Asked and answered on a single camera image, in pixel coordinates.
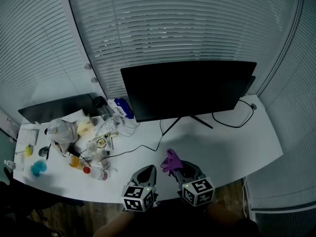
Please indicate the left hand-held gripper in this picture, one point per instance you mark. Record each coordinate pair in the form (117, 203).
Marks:
(137, 196)

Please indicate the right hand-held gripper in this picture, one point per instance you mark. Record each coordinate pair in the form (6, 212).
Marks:
(197, 190)

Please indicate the purple cloth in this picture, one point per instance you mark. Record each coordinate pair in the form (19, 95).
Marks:
(172, 161)

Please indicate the black computer monitor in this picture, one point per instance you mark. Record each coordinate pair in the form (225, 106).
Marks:
(187, 90)

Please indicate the person's left forearm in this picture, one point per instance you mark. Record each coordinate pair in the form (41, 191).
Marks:
(112, 225)

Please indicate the person's right forearm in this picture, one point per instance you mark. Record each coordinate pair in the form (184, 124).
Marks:
(219, 216)

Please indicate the person's dark clothing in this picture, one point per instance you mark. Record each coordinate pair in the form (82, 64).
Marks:
(177, 221)

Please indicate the clear bottle with red cap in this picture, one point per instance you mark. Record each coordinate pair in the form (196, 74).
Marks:
(97, 173)

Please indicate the round tin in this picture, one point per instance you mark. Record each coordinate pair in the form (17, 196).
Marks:
(101, 142)

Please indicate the white power strip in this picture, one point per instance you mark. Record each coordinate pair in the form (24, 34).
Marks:
(106, 127)

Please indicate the blue and white wipes pack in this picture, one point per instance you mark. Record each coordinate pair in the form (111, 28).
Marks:
(123, 106)

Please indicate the orange drink bottle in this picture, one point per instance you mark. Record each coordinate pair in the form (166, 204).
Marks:
(76, 162)

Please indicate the pale yellow box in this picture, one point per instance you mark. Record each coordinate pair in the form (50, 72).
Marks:
(85, 128)

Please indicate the clear jar with black lid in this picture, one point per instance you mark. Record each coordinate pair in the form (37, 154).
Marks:
(101, 106)

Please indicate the translucent plastic bag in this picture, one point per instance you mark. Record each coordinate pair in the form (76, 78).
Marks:
(61, 132)

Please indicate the small black device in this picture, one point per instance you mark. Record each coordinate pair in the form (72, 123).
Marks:
(44, 151)

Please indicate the round metal window knob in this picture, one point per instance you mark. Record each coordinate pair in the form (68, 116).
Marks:
(88, 66)
(94, 80)

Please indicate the blue fluffy ball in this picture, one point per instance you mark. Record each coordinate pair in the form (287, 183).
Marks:
(39, 167)

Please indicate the yellow toy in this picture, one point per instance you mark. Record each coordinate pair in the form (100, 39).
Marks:
(28, 151)

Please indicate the white keyboard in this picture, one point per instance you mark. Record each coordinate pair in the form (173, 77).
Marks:
(27, 136)

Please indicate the white window blinds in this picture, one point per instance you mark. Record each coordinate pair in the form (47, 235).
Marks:
(160, 21)

